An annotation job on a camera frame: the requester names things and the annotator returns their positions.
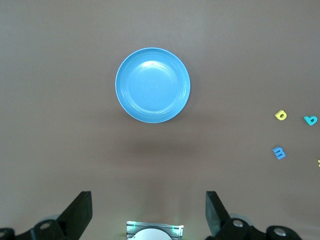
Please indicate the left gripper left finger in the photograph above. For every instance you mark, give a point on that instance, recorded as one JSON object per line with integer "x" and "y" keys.
{"x": 65, "y": 222}

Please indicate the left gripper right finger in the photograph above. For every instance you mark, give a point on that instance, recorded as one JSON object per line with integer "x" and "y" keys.
{"x": 225, "y": 227}

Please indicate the blue foam letter m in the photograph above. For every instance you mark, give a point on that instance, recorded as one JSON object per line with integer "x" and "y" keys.
{"x": 279, "y": 153}

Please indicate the yellow foam letter d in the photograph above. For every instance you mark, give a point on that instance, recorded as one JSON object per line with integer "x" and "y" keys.
{"x": 281, "y": 115}

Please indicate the teal foam letter b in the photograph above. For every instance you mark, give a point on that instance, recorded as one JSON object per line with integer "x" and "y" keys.
{"x": 310, "y": 120}

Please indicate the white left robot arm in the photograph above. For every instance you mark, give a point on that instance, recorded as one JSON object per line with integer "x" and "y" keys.
{"x": 152, "y": 235}

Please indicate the blue plate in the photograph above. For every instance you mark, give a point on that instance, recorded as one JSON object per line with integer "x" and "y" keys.
{"x": 152, "y": 85}

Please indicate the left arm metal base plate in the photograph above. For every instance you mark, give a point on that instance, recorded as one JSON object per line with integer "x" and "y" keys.
{"x": 130, "y": 228}

